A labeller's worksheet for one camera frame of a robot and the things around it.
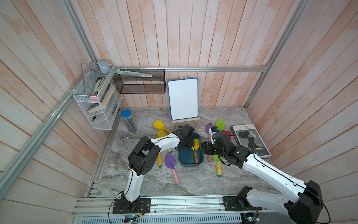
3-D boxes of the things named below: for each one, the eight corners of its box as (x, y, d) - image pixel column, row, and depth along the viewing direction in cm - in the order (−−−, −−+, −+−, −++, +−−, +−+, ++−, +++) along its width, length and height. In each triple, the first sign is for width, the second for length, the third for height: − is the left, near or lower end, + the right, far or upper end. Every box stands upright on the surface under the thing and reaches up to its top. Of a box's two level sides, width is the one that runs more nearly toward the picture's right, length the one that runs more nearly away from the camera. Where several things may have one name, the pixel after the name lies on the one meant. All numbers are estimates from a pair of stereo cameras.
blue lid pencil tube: (126, 133, 106) (118, 117, 91) (129, 125, 111) (121, 109, 96) (136, 133, 106) (129, 117, 91) (138, 125, 111) (132, 109, 96)
